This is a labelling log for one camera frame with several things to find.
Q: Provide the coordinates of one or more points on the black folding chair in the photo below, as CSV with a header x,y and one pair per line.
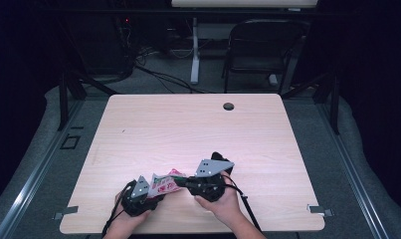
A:
x,y
266,36

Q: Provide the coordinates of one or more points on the black metal frame stand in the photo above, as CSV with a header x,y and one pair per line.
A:
x,y
62,99
334,103

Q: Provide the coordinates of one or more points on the grey metal bracket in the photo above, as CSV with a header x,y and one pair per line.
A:
x,y
68,210
317,209

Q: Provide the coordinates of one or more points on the person's right hand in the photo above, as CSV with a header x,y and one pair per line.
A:
x,y
226,205

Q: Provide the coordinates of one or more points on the white desk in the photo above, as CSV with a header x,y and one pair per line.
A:
x,y
244,3

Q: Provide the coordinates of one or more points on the aluminium floor rail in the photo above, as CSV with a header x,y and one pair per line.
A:
x,y
28,186
358,186

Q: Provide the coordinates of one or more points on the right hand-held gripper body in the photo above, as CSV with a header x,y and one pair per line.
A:
x,y
213,167

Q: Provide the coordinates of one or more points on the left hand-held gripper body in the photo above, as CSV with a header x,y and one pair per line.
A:
x,y
141,189

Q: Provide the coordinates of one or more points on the person's left hand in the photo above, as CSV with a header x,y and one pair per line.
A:
x,y
126,221

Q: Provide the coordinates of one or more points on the red and white snack bag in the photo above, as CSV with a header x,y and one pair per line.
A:
x,y
163,187

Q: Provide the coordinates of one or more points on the dark equipment cabinet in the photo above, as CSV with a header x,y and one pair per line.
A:
x,y
101,49

